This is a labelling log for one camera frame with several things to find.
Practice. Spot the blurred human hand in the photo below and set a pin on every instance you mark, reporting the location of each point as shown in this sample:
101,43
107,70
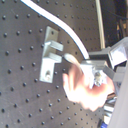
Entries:
76,86

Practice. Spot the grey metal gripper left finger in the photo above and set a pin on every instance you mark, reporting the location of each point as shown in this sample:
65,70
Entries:
98,67

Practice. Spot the grey metal cable clip bracket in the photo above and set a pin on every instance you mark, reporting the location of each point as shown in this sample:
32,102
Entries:
49,56

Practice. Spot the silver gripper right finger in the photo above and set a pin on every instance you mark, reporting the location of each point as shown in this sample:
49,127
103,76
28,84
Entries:
118,54

